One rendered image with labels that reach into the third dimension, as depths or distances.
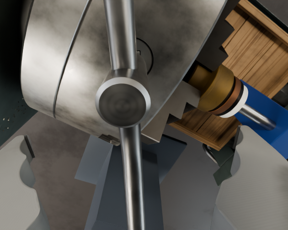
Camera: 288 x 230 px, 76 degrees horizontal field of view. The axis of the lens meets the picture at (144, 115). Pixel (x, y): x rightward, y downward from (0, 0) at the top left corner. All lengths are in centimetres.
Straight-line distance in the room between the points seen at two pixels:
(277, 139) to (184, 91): 21
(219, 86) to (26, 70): 25
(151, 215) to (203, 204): 190
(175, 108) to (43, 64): 17
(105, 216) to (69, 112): 41
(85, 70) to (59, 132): 168
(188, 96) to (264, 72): 36
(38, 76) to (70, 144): 171
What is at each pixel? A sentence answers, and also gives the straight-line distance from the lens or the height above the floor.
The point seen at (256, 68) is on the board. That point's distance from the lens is 60.
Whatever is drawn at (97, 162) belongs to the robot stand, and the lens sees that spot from 90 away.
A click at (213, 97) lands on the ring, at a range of 31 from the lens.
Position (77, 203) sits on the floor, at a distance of 250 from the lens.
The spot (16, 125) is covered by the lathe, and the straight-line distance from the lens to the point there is 39.
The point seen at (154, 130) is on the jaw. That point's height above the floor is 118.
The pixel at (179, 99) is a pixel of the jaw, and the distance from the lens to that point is 28.
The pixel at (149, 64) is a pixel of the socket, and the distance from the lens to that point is 16.
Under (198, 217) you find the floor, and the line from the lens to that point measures 270.
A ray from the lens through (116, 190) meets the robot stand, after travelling 63.
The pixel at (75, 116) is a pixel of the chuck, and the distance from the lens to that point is 21.
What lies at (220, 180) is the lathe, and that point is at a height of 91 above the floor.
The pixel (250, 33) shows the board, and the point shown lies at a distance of 57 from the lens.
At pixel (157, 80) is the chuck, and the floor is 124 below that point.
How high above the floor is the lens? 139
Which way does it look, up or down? 61 degrees down
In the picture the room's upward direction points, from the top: 179 degrees clockwise
